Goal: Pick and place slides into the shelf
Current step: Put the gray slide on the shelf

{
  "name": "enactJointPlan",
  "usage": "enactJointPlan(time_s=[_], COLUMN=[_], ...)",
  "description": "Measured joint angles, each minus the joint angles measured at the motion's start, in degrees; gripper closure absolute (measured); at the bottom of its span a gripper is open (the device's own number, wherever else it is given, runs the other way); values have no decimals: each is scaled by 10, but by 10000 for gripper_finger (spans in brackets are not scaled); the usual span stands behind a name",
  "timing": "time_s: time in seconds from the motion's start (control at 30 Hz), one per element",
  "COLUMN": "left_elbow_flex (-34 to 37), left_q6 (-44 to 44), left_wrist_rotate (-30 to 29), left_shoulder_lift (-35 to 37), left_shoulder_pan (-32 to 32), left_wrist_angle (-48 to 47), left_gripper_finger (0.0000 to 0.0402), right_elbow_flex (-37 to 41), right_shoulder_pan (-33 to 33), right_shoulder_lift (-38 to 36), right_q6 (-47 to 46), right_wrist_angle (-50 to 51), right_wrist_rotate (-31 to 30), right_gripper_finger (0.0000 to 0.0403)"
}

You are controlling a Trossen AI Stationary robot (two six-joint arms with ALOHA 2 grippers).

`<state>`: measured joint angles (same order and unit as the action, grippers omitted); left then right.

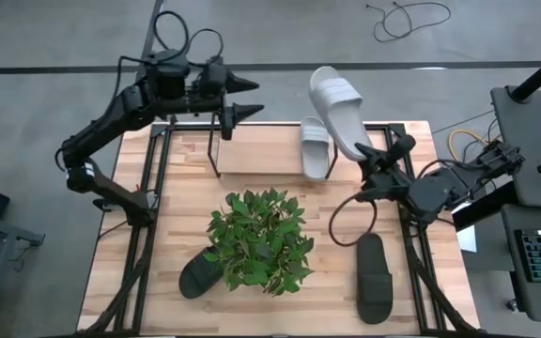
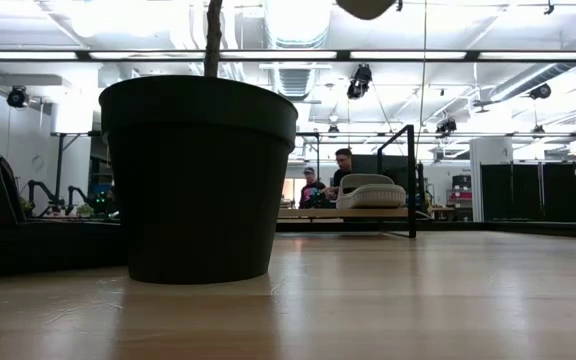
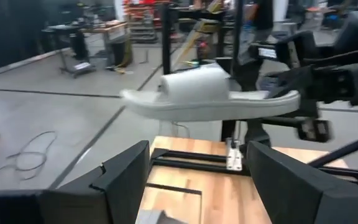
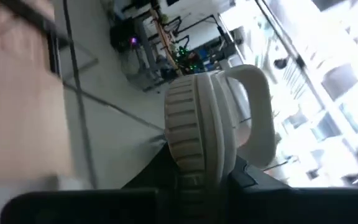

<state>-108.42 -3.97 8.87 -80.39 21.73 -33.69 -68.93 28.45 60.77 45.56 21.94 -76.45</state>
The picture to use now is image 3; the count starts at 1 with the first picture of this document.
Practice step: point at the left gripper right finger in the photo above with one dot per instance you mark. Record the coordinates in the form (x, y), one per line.
(306, 202)

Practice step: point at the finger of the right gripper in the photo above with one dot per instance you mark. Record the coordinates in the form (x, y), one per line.
(306, 113)
(297, 82)

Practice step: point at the person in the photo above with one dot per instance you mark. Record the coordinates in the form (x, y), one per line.
(263, 15)

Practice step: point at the red storage rack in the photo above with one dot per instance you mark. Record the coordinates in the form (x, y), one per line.
(145, 18)

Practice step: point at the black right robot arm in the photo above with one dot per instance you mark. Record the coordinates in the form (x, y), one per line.
(353, 31)

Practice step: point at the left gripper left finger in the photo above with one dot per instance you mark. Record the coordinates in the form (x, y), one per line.
(73, 205)

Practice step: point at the black aluminium table frame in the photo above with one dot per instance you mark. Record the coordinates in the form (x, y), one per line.
(191, 155)

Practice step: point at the light grey slide sandal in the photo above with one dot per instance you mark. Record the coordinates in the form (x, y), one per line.
(197, 102)

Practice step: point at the wooden top workbench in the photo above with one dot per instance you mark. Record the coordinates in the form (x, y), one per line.
(107, 31)

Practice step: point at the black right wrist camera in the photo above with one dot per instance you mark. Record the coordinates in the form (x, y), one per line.
(269, 46)

